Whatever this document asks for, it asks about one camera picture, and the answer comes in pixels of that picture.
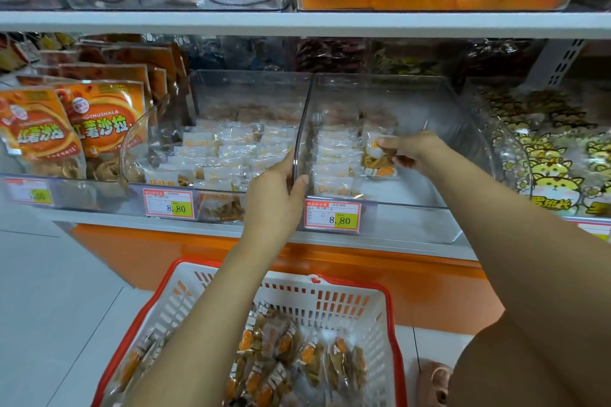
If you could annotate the person's right hand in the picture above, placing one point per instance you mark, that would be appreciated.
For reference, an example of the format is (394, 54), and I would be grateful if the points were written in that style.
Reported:
(410, 149)

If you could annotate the person's left hand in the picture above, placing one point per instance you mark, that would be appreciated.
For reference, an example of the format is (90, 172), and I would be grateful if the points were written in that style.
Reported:
(272, 206)

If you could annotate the white red-rimmed shopping basket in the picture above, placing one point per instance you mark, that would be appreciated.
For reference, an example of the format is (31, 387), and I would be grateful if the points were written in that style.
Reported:
(353, 297)

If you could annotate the pile of small brown snacks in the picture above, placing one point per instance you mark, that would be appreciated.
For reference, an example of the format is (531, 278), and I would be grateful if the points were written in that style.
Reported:
(286, 364)

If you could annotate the white snack shelf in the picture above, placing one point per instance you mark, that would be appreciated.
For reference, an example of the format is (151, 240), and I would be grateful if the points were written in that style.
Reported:
(286, 23)

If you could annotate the stack of orange packets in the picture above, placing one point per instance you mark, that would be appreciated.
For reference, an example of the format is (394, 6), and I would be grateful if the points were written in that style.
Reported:
(43, 135)

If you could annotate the person's right forearm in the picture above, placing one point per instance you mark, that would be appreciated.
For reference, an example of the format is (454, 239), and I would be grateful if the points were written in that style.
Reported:
(515, 259)

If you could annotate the person's left forearm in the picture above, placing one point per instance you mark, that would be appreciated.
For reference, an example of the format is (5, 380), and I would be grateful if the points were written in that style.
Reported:
(200, 335)

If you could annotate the yellow hamster snack packets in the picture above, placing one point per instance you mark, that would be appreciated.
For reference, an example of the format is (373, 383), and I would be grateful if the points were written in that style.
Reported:
(549, 154)

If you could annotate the orange shelf base panel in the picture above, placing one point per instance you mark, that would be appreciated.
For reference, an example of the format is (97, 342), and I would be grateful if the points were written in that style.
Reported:
(439, 287)

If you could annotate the person's right leg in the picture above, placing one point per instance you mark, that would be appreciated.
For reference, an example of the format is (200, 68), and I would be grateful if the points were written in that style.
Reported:
(535, 373)

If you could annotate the white yellow price tag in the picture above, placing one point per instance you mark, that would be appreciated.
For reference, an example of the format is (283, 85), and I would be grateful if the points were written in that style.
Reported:
(29, 191)
(592, 228)
(332, 215)
(169, 203)

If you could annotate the pink clog sandal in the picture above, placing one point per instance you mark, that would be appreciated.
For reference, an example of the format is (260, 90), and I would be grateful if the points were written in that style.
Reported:
(434, 388)

